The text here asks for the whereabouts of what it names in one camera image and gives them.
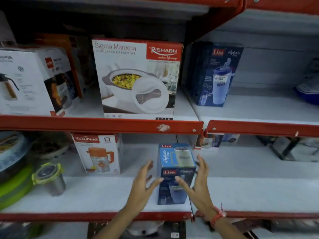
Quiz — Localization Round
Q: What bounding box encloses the person's left hand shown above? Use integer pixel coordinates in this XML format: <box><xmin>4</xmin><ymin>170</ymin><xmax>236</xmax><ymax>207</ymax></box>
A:
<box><xmin>124</xmin><ymin>160</ymin><xmax>164</xmax><ymax>214</ymax></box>

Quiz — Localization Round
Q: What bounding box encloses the person's right hand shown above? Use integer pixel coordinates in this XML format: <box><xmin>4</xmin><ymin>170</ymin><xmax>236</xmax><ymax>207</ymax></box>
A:
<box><xmin>174</xmin><ymin>154</ymin><xmax>218</xmax><ymax>219</ymax></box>

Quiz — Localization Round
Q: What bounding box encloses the red metal shelf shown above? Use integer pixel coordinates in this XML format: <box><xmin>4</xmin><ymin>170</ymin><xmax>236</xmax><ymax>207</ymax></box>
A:
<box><xmin>0</xmin><ymin>0</ymin><xmax>319</xmax><ymax>239</ymax></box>

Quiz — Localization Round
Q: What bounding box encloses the Sigma Marbella casserole box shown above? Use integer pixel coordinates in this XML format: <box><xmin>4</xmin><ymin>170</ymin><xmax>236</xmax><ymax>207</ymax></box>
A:
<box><xmin>91</xmin><ymin>38</ymin><xmax>184</xmax><ymax>121</ymax></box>

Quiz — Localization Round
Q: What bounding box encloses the orange jug white box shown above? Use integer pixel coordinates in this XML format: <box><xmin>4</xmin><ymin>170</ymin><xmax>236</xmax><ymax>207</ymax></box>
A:
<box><xmin>70</xmin><ymin>132</ymin><xmax>123</xmax><ymax>176</ymax></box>

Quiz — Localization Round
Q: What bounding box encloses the steel jar green lid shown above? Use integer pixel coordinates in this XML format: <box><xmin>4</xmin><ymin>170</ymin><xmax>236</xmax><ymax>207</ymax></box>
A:
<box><xmin>32</xmin><ymin>162</ymin><xmax>67</xmax><ymax>197</ymax></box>

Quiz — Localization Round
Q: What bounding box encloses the dark glass item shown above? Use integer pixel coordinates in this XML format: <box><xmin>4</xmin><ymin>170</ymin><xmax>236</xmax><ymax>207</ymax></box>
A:
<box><xmin>256</xmin><ymin>135</ymin><xmax>319</xmax><ymax>163</ymax></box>

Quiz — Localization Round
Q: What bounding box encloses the dark patterned bowl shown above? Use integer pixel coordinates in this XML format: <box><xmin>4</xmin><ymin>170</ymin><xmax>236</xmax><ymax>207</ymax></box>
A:
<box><xmin>29</xmin><ymin>138</ymin><xmax>71</xmax><ymax>161</ymax></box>

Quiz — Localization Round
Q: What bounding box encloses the green round container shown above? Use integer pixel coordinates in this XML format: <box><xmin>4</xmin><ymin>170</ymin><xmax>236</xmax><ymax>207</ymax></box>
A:
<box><xmin>0</xmin><ymin>163</ymin><xmax>34</xmax><ymax>211</ymax></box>

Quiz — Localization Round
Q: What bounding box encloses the stack of round lids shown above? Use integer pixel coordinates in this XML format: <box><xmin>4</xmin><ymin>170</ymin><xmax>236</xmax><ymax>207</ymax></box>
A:
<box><xmin>0</xmin><ymin>131</ymin><xmax>33</xmax><ymax>172</ymax></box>

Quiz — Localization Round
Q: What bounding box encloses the blue bowl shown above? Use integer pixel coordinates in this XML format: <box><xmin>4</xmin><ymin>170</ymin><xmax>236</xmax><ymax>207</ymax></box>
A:
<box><xmin>293</xmin><ymin>59</ymin><xmax>319</xmax><ymax>106</ymax></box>

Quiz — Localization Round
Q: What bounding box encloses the white black flask box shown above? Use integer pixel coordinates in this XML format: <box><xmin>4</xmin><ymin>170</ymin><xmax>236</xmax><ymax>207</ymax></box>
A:
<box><xmin>0</xmin><ymin>45</ymin><xmax>79</xmax><ymax>117</ymax></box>

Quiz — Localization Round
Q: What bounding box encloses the red thread bracelet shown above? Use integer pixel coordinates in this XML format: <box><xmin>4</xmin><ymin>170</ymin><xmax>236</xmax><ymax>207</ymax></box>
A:
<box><xmin>204</xmin><ymin>203</ymin><xmax>228</xmax><ymax>229</ymax></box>

